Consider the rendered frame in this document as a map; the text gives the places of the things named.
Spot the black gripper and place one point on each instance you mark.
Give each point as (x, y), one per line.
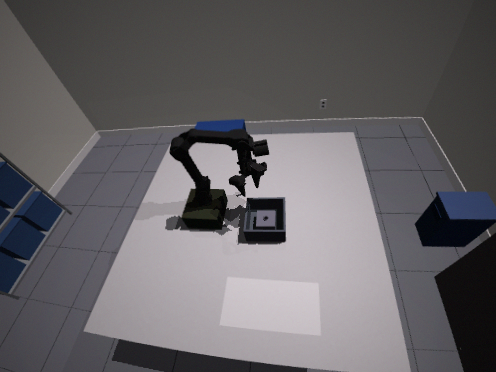
(239, 181)

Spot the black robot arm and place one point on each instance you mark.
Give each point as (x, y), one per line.
(238, 139)

